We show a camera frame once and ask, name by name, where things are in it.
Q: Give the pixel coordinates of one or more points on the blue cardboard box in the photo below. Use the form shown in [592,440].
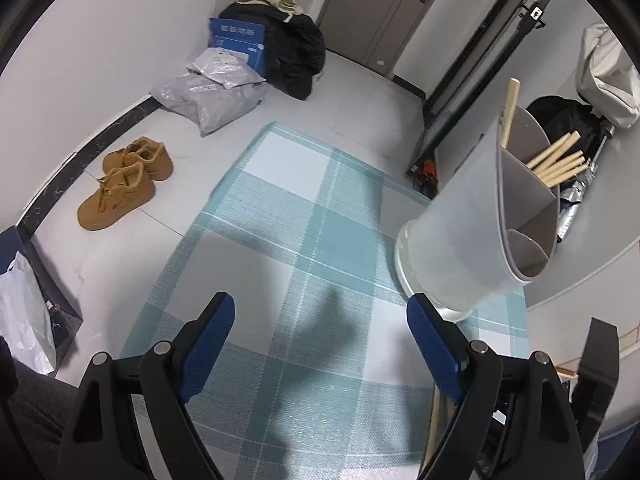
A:
[240,37]

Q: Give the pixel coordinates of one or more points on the orange black object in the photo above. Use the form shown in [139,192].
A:
[424,175]

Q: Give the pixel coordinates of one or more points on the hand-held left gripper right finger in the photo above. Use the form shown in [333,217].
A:
[435,345]

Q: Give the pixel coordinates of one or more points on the small grey parcel bag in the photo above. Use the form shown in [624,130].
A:
[225,67]

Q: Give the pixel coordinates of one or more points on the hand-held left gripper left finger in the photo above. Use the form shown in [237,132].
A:
[205,350]

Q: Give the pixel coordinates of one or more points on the tan suede shoe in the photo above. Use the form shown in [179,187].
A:
[145,157]
[115,200]

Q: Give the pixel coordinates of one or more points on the white plastic bag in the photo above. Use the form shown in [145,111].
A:
[22,320]

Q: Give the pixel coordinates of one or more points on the large grey parcel bag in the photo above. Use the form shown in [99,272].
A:
[215,105]

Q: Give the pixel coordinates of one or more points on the silver folding umbrella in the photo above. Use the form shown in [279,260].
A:
[575,200]

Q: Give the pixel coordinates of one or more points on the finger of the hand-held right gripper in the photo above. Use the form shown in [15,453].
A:
[597,375]

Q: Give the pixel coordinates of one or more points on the wooden chopstick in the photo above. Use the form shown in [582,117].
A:
[555,148]
[562,161]
[562,180]
[570,173]
[567,167]
[510,110]

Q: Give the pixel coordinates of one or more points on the black framed door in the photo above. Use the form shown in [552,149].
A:
[465,70]

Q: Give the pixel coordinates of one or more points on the black jacket pile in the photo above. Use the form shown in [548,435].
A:
[295,55]

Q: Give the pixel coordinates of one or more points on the white hanging shoulder bag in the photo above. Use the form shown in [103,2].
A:
[607,80]

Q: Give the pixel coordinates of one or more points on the beige cloth bag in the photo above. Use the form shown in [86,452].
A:
[265,0]

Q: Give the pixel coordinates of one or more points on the grey door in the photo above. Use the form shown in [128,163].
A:
[370,10]

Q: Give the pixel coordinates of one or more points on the teal plaid tablecloth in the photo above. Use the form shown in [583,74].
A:
[280,240]

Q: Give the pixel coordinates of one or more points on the white grey utensil holder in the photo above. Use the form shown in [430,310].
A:
[450,250]

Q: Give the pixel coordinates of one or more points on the black hanging coat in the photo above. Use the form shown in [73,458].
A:
[565,115]

